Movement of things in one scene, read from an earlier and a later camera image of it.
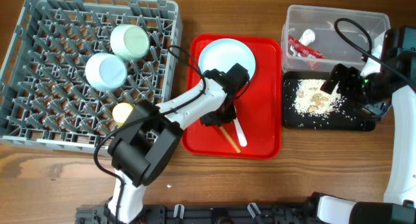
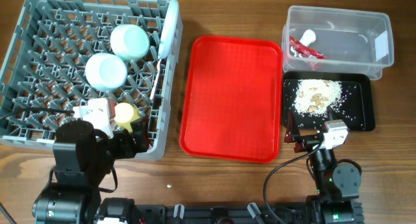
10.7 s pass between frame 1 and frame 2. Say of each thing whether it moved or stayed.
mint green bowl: stayed
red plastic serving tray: stayed
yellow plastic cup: stayed
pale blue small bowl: stayed
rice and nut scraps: stayed
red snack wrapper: stayed
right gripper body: moved
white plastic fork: moved
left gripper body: moved
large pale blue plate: moved
